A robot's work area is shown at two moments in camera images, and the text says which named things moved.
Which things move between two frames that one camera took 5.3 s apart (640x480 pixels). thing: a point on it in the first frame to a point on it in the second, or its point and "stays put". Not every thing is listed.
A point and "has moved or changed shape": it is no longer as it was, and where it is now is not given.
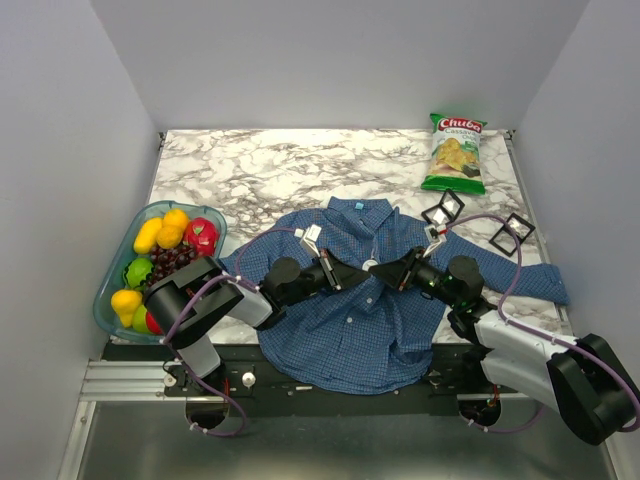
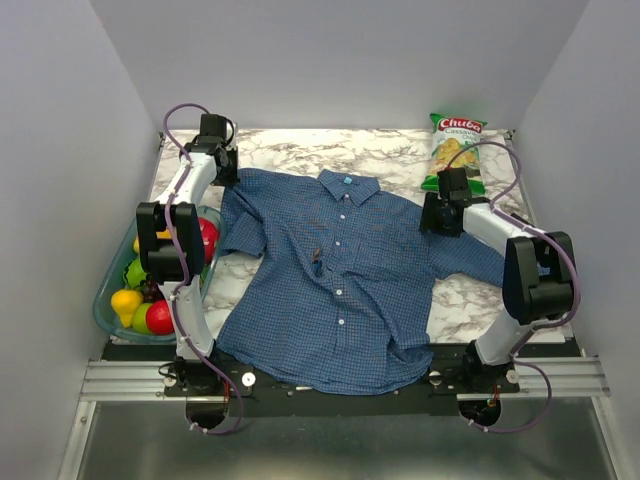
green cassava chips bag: (455, 155) stays put
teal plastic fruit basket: (159, 240) stays put
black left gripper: (337, 273) to (232, 176)
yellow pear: (125, 302) stays put
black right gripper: (403, 270) to (431, 202)
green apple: (139, 321) stays put
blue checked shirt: (369, 338) has moved or changed shape
